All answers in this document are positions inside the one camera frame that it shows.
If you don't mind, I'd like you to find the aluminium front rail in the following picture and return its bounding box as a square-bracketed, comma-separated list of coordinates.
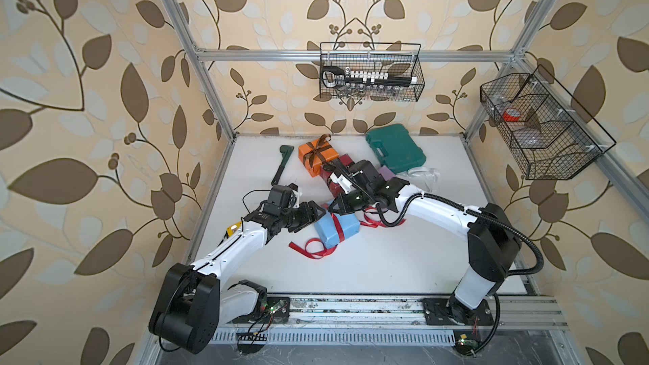
[148, 292, 569, 331]

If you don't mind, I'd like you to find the red ribbon bow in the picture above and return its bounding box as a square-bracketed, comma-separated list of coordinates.
[288, 208, 387, 260]

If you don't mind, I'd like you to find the green plastic tool case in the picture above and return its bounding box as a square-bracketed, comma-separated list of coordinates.
[365, 124, 427, 174]

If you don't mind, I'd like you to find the red object in basket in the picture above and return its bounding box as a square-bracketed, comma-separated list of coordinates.
[502, 106, 522, 123]

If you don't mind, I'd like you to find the black wire basket back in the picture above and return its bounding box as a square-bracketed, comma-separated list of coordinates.
[319, 42, 425, 102]

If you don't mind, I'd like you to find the black corrugated cable conduit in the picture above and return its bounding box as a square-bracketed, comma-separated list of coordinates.
[374, 181, 544, 356]

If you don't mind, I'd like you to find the white ribbon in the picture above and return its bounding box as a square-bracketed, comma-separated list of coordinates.
[400, 167, 440, 194]

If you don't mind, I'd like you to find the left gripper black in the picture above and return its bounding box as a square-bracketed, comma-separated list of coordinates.
[277, 200, 326, 231]

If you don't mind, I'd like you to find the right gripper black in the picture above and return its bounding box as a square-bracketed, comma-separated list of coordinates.
[326, 188, 374, 215]

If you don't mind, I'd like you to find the black wire basket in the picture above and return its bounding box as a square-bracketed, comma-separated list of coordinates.
[480, 65, 617, 180]
[319, 42, 425, 102]

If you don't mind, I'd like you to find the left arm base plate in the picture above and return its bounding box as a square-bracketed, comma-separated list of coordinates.
[233, 296, 291, 324]

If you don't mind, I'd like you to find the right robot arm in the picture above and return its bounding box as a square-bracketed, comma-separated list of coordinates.
[326, 160, 544, 311]

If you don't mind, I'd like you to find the socket set rail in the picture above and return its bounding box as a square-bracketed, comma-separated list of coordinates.
[319, 66, 418, 89]

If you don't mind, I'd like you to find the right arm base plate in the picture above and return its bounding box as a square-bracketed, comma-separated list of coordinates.
[422, 297, 495, 327]

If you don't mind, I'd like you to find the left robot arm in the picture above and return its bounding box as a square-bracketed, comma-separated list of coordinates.
[148, 184, 327, 354]

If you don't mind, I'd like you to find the black printed ribbon bow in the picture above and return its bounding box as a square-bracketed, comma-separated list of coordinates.
[319, 157, 354, 183]

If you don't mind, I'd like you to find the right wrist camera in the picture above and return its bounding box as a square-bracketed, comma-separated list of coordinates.
[330, 173, 356, 194]

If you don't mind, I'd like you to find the brown ribbon bow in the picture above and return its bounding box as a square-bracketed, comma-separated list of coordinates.
[303, 133, 336, 169]

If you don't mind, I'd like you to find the blue gift box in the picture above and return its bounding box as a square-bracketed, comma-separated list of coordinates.
[314, 213, 361, 249]

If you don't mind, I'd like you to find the black wire basket right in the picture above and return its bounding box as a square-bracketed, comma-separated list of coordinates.
[480, 65, 617, 180]

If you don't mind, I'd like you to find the purple gift box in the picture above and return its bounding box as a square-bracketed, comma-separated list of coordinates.
[379, 166, 395, 182]

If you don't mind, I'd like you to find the orange gift box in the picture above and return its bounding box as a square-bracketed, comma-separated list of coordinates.
[297, 135, 340, 178]

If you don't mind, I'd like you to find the dark red gift box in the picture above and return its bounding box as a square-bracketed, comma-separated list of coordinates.
[319, 154, 354, 197]

